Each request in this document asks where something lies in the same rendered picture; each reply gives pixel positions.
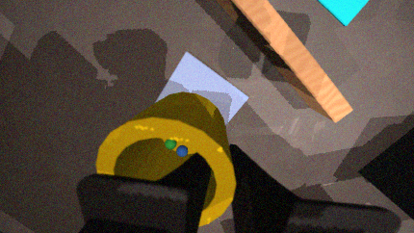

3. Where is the green marble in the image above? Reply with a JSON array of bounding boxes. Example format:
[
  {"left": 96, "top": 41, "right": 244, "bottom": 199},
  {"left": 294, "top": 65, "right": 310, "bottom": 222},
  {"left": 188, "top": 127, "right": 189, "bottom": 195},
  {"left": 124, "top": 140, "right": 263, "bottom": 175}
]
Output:
[{"left": 165, "top": 140, "right": 177, "bottom": 149}]

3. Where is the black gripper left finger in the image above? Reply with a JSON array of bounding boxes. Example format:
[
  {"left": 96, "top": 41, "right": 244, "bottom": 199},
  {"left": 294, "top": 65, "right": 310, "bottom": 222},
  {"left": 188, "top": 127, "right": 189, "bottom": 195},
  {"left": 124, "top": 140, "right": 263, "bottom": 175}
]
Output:
[{"left": 77, "top": 152, "right": 212, "bottom": 233}]

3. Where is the orange flat bar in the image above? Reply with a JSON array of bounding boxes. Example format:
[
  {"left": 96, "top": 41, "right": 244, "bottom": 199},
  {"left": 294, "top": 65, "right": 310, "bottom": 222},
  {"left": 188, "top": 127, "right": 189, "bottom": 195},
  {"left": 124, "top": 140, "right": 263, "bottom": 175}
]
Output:
[{"left": 217, "top": 0, "right": 352, "bottom": 122}]

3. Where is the blue marble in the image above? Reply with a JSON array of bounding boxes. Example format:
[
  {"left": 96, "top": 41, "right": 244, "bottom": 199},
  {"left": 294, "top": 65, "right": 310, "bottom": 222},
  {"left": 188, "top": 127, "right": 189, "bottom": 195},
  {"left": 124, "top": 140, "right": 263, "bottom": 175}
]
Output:
[{"left": 176, "top": 145, "right": 188, "bottom": 157}]

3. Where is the yellow cup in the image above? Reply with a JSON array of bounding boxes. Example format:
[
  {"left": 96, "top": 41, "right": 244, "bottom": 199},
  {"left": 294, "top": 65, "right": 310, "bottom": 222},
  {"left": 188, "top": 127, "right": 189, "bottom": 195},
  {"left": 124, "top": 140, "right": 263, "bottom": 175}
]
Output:
[{"left": 96, "top": 91, "right": 237, "bottom": 227}]

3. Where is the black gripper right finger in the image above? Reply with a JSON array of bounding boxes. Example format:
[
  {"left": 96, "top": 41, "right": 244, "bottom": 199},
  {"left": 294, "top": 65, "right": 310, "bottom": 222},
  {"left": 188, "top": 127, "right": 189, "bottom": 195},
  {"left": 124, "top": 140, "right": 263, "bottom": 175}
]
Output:
[{"left": 229, "top": 144, "right": 401, "bottom": 233}]

